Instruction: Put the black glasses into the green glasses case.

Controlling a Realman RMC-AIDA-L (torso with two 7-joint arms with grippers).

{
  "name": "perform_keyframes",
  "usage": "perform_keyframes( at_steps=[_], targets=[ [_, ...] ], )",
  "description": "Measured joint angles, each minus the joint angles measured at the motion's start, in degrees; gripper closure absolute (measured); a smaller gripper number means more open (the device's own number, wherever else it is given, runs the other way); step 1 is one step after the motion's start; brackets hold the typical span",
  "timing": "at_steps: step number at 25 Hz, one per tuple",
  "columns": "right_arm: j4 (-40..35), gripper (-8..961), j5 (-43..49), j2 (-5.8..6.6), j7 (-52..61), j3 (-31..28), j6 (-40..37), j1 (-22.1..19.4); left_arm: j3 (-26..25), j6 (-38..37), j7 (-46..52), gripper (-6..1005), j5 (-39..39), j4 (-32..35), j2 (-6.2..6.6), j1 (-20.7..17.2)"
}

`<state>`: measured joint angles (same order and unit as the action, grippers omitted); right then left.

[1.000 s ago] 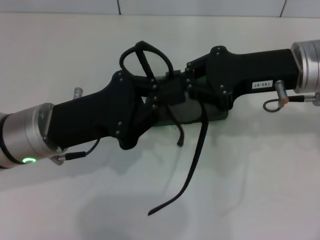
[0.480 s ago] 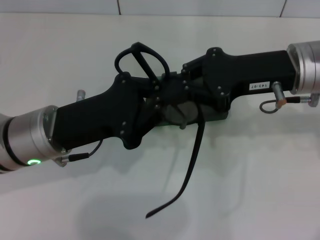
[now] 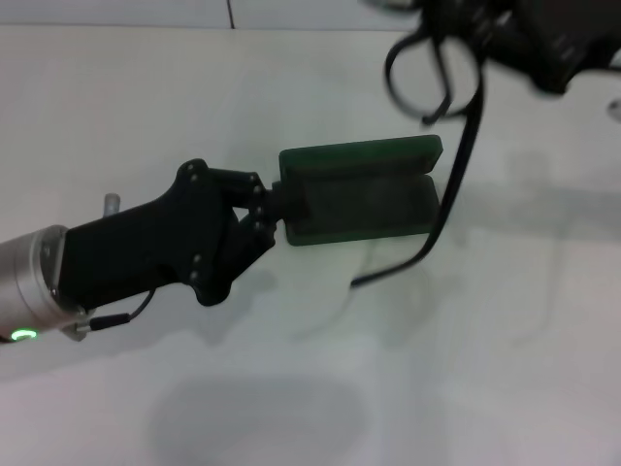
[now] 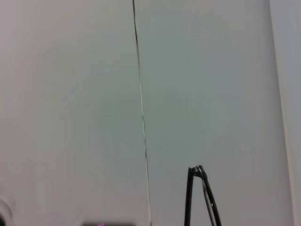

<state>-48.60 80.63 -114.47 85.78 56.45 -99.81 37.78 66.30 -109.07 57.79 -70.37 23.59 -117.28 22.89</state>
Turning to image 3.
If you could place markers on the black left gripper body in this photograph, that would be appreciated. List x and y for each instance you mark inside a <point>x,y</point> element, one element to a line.
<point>145,247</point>

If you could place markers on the green glasses case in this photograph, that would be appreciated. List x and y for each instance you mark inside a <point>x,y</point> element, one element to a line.
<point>369,213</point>

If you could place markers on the silver wrist connector stub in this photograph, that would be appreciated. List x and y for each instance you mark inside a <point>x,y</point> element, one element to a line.
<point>111,203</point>

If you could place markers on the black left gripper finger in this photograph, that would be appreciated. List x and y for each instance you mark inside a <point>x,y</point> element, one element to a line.
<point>291,201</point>
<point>254,238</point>

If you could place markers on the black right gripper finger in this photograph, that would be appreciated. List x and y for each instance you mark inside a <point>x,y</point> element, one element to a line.
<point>456,17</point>

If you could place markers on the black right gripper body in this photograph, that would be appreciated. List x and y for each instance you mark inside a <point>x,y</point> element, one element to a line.
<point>558,39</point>

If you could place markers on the black glasses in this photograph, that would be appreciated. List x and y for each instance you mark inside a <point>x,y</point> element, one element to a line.
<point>458,170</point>

